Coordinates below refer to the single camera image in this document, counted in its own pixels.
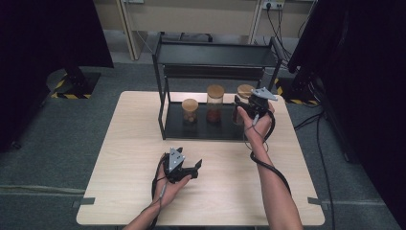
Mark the white power strip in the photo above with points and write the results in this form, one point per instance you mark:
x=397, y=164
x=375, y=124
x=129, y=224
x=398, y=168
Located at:
x=273, y=4

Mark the person's right hand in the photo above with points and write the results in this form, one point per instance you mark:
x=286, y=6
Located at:
x=258, y=127

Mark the white furniture leg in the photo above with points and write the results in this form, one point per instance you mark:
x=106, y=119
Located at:
x=257, y=22

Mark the black metal shelf rack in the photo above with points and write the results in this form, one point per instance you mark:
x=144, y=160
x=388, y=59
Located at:
x=204, y=57

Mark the stand base with hazard tape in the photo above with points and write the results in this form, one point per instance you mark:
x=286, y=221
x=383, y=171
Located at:
x=295, y=92
x=75, y=86

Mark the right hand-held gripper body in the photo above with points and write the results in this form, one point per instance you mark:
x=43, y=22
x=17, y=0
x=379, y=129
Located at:
x=263, y=96

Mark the tall glass jar wooden lid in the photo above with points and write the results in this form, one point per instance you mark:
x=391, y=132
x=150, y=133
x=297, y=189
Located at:
x=244, y=90
x=215, y=90

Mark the beige wooden furniture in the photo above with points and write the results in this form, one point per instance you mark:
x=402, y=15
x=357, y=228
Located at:
x=191, y=16

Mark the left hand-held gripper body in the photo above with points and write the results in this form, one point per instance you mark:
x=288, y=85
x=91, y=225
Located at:
x=175, y=161

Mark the small glass jar wooden lid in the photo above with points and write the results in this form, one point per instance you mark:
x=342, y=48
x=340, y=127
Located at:
x=190, y=103

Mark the grey tape strip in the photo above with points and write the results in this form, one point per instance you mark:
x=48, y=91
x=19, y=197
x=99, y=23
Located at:
x=317, y=202
x=84, y=201

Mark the person's left hand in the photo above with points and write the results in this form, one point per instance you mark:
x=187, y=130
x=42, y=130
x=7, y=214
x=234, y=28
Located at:
x=169, y=191

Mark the black curtain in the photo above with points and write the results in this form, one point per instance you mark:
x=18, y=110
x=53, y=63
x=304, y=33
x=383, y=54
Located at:
x=367, y=80
x=48, y=32

